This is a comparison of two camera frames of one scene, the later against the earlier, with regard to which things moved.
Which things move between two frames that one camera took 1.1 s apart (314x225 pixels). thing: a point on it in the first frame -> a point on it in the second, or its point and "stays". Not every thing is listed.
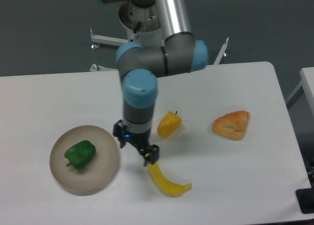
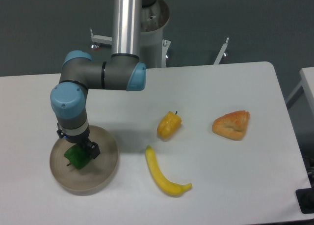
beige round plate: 98,174 stays
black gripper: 139,140 -> 80,136
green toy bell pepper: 80,154 stays
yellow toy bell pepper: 169,125 stays
